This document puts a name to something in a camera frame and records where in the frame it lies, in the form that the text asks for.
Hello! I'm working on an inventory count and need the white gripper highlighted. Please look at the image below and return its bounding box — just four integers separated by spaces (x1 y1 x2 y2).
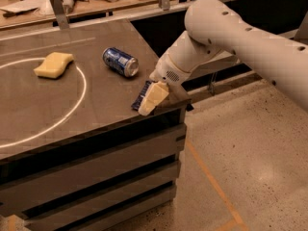
138 51 190 116

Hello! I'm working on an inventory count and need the cluttered wooden background desk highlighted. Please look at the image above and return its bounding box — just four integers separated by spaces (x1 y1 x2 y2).
0 0 188 31

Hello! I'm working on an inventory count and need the grey drawer cabinet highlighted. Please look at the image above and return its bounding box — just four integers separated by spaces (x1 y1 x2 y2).
0 106 186 231

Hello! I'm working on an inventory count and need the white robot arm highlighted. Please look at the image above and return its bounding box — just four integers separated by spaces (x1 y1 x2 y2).
133 0 308 116

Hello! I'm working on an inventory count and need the yellow sponge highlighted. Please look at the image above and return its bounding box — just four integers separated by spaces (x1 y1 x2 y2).
34 52 74 79

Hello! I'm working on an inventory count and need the dark blue rxbar wrapper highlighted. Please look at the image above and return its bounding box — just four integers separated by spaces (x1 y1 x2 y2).
131 80 152 111

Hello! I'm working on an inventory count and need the blue soda can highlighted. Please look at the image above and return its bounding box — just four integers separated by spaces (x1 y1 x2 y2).
102 47 139 78

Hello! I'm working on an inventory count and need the grey metal bracket left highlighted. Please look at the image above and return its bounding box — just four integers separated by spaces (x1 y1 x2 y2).
50 0 69 30

